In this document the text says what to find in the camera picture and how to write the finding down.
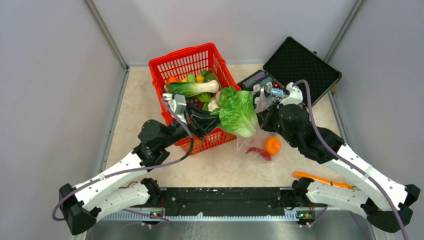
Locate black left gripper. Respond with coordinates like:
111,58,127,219
160,102,228,148

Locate clear zip top bag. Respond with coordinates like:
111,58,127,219
236,87,277,163

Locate green lettuce head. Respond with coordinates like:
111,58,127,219
210,86,259,138

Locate red chili pepper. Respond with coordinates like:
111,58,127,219
245,147,272,162

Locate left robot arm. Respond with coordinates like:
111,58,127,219
55,104,220,236

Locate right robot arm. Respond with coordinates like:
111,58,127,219
257,104,420,233

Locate green white bok choy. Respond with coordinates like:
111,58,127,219
166,80,220,98

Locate black poker chip case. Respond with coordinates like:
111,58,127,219
238,36,342,106

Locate red plastic basket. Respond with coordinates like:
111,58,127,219
148,42,242,157

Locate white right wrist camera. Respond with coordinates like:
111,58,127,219
279,82,304,106

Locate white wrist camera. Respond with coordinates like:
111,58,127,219
279,82,304,106
162,93,187,124

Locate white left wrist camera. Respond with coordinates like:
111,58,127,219
162,93,187,124

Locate orange handled tool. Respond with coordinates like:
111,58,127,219
293,171,355,190

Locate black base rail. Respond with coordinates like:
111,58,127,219
129,187,327,218

